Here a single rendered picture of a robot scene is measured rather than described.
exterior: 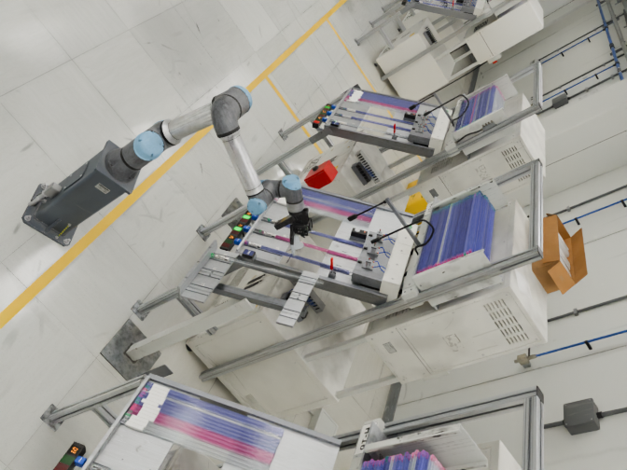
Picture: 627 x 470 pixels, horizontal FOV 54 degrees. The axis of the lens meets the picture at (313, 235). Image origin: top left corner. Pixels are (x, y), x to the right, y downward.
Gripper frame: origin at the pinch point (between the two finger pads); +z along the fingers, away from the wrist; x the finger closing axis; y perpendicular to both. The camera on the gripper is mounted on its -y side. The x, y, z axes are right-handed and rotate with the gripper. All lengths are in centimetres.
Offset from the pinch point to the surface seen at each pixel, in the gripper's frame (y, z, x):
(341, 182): -20, 40, 135
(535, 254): 100, -13, -14
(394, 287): 44.6, 12.4, -8.1
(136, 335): -84, 42, -25
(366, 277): 32.1, 9.6, -6.1
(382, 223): 28, 14, 46
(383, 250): 35.0, 9.8, 15.6
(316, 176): -20, 12, 90
